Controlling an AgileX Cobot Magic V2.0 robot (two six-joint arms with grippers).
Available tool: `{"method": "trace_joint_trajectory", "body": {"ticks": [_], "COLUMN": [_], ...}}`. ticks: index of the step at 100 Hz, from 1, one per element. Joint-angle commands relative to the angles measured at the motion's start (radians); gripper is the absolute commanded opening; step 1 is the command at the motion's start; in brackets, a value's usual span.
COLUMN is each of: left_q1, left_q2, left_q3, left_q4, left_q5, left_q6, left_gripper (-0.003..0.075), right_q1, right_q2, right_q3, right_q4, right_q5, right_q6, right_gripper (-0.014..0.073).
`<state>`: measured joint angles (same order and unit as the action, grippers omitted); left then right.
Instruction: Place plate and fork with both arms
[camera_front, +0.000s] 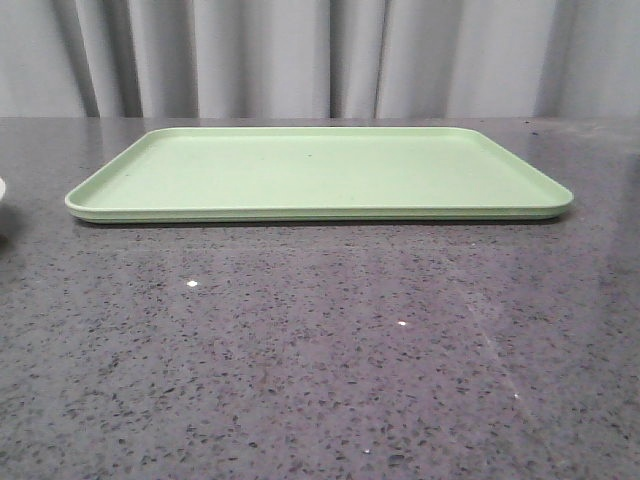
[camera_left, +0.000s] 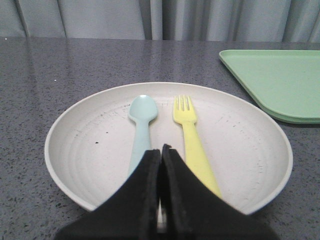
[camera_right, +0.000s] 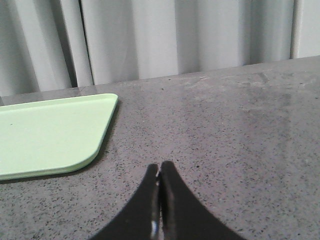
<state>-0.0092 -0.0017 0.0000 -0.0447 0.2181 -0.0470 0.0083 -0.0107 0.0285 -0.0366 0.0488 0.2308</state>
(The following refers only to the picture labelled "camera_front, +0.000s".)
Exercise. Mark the grey pleated curtain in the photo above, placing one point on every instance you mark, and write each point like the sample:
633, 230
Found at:
319, 59

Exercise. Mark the light green rectangular tray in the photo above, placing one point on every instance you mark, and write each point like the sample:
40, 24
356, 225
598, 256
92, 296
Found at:
248, 174

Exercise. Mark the beige round plate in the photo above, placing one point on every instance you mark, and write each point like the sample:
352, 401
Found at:
2, 195

